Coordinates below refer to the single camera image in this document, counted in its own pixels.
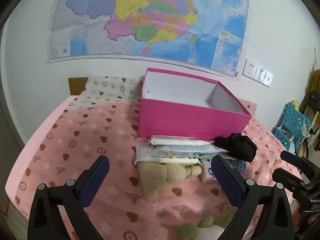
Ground beige teddy bear plush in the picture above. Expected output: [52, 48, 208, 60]
[137, 161, 202, 202]

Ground white wet wipes pack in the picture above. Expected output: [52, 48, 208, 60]
[134, 143, 200, 165]

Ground green frog plush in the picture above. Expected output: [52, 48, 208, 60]
[176, 207, 238, 240]

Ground pink cardboard box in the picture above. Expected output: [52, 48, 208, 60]
[138, 68, 252, 140]

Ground yellow jacket on rack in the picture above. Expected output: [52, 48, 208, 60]
[300, 69, 320, 111]

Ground colourful wall map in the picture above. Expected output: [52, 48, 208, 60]
[49, 0, 249, 78]

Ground white patterned pillow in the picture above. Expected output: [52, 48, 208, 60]
[68, 76, 143, 109]

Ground floral pink tissue pack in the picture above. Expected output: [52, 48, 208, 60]
[200, 159, 217, 184]

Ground black cloth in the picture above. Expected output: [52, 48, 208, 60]
[213, 133, 257, 163]

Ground blue checkered cloth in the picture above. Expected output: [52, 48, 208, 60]
[225, 159, 247, 172]

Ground pink patterned blanket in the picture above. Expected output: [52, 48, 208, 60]
[4, 95, 304, 240]

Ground white wipes pack blue print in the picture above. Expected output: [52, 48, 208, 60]
[148, 135, 228, 155]

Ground white wall socket panel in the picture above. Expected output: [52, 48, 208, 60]
[242, 59, 274, 87]

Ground brown wooden headboard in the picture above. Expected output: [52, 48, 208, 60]
[68, 77, 88, 96]

